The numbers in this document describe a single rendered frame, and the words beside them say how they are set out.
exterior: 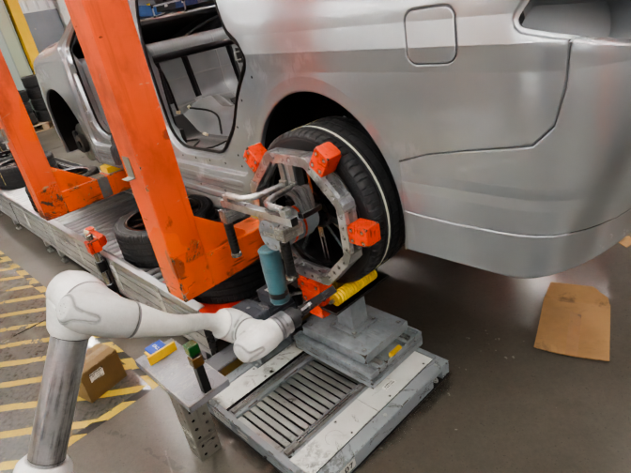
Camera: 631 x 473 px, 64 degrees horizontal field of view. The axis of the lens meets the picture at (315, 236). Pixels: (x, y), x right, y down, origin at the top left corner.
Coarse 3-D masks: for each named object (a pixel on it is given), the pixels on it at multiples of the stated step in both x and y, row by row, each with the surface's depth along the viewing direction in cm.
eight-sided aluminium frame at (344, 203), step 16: (272, 160) 192; (288, 160) 186; (304, 160) 178; (256, 176) 205; (336, 192) 175; (336, 208) 176; (352, 208) 177; (352, 256) 183; (304, 272) 210; (320, 272) 204; (336, 272) 193
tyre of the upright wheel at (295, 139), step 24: (336, 120) 194; (288, 144) 194; (312, 144) 184; (336, 144) 180; (360, 144) 183; (336, 168) 180; (360, 168) 177; (384, 168) 183; (360, 192) 177; (384, 192) 181; (360, 216) 182; (384, 216) 182; (384, 240) 186; (360, 264) 194
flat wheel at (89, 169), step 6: (66, 168) 498; (72, 168) 494; (78, 168) 492; (84, 168) 488; (90, 168) 480; (96, 168) 477; (78, 174) 480; (84, 174) 474; (90, 174) 463; (96, 174) 470; (30, 198) 454; (36, 210) 459
